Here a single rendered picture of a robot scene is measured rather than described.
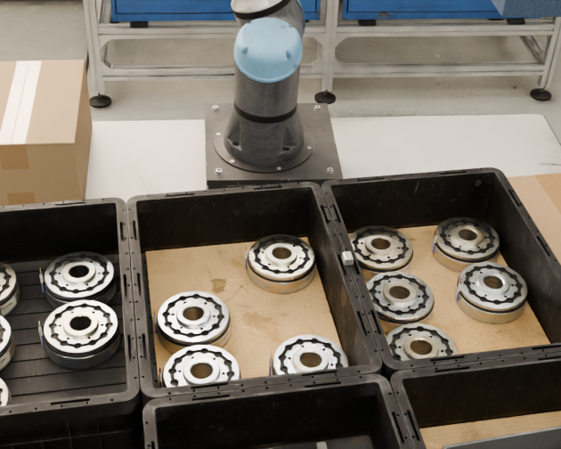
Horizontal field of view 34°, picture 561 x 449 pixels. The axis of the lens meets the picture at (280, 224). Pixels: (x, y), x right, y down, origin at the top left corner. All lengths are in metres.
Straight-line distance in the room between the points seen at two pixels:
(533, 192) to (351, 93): 1.96
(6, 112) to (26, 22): 2.28
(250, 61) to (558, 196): 0.57
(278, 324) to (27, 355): 0.35
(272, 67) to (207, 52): 2.15
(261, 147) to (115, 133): 0.42
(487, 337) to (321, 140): 0.58
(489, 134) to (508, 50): 1.92
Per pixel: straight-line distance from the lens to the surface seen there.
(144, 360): 1.14
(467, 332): 1.35
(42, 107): 1.76
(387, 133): 1.98
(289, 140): 1.67
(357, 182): 1.43
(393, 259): 1.40
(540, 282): 1.38
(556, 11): 1.69
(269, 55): 1.57
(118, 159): 1.88
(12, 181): 1.71
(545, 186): 1.61
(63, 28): 3.95
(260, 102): 1.61
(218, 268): 1.41
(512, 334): 1.37
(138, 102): 3.40
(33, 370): 1.29
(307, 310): 1.35
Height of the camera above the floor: 1.77
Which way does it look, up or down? 39 degrees down
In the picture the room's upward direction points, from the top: 2 degrees clockwise
